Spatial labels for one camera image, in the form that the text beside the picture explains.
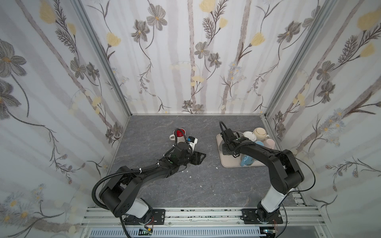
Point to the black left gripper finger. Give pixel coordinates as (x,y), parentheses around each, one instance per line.
(197,160)
(200,155)

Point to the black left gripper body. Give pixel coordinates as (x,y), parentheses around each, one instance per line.
(186,160)

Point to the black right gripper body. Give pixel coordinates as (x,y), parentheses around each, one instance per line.
(227,140)

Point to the beige plastic tray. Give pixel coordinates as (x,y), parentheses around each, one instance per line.
(228,161)

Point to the white mug red inside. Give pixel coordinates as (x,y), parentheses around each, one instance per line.
(178,135)

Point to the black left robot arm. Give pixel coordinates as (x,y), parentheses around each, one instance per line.
(118,192)

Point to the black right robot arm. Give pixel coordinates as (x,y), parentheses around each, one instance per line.
(285,173)

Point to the light blue mug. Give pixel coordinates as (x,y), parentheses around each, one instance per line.
(247,160)

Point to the cream round mug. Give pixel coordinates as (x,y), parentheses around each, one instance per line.
(261,134)

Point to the pink mug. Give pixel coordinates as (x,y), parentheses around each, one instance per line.
(269,143)

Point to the right corner aluminium profile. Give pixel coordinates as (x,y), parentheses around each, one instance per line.
(317,25)

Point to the corner aluminium profile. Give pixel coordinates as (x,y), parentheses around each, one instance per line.
(317,25)
(96,44)

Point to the left corner aluminium profile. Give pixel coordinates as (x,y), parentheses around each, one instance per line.
(96,44)

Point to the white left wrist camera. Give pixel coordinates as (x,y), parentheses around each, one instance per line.
(192,141)

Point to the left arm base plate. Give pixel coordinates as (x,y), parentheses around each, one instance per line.
(154,217)

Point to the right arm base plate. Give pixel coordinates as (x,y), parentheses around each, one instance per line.
(253,216)

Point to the white vented cable duct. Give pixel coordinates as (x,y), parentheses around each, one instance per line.
(197,232)

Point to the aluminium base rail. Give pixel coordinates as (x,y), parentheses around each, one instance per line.
(206,217)

